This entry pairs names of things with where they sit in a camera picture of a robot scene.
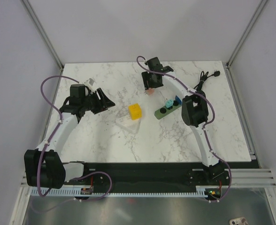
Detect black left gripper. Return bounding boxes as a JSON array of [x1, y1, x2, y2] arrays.
[[81, 88, 115, 115]]

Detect pink plug adapter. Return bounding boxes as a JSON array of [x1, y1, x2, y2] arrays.
[[145, 88, 154, 96]]

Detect teal USB plug adapter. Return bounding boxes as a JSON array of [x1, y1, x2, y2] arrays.
[[165, 99, 174, 110]]

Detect blue cube socket adapter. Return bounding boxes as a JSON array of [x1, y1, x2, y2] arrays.
[[175, 96, 182, 105]]

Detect yellow plug adapter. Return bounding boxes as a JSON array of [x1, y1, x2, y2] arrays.
[[128, 103, 142, 120]]

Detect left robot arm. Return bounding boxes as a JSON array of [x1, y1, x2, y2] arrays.
[[24, 84, 115, 189]]

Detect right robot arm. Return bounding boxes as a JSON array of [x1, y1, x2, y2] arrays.
[[136, 56, 223, 185]]

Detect green power strip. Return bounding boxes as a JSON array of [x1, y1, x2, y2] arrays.
[[154, 102, 181, 120]]

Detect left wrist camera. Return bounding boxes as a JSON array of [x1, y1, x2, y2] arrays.
[[84, 78, 97, 92]]

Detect black power cord with plug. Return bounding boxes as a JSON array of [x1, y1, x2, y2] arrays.
[[193, 70, 221, 91]]

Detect aluminium frame rail left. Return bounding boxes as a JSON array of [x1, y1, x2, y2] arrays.
[[20, 0, 65, 71]]

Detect aluminium frame rail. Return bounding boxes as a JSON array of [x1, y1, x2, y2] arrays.
[[224, 0, 269, 68], [20, 0, 65, 71]]

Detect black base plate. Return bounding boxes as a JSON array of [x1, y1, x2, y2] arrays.
[[71, 163, 230, 192]]

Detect white slotted cable duct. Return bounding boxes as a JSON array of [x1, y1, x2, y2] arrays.
[[31, 186, 221, 197]]

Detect aluminium frame rail right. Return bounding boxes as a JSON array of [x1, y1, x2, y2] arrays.
[[224, 0, 269, 68]]

